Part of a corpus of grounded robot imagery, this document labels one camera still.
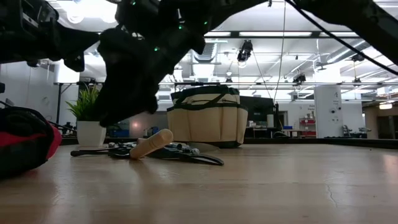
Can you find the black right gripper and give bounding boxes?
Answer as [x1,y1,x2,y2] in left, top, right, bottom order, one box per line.
[95,0,218,128]

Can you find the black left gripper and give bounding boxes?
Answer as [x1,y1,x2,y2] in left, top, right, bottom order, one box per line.
[30,0,101,73]

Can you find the silver ceiling air duct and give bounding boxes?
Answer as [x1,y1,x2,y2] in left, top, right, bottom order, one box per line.
[192,42,219,63]

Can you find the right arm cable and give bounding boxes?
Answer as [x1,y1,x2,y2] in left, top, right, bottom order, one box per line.
[284,0,398,77]

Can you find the red and black fabric bundle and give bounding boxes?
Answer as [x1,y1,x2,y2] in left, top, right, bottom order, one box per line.
[0,106,63,180]

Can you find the black handled garden tool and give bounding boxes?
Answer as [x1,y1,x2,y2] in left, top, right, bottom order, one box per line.
[70,141,133,158]

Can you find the black aluminium table frame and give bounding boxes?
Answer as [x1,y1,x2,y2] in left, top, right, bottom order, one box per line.
[60,136,398,150]

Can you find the black handled pruning shears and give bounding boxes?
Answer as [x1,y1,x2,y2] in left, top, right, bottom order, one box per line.
[147,141,225,167]

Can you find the black monitor screen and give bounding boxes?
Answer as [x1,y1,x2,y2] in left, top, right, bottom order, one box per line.
[239,95,278,123]

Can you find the white round column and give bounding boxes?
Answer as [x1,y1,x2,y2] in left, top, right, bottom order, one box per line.
[313,85,345,139]

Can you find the beige green gardening tool bag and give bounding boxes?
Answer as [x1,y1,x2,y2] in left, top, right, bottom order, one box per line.
[166,85,249,149]

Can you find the green plant in white pot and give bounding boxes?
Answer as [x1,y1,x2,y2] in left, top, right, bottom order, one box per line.
[65,83,108,147]

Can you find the red storage shelf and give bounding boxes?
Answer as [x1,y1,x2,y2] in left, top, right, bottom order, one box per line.
[298,117,317,138]

